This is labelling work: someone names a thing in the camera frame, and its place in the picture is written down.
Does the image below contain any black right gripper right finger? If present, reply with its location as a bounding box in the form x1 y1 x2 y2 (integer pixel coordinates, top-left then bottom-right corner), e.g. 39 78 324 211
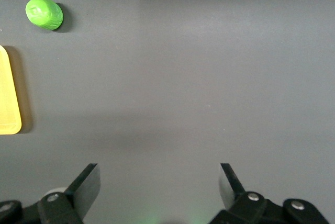
209 163 266 224

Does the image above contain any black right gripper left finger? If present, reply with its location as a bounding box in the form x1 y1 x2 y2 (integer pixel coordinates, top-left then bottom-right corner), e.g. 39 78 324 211
38 163 102 224

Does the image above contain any yellow plastic tray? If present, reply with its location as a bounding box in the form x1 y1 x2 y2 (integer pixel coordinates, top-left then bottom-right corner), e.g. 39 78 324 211
0 45 22 136

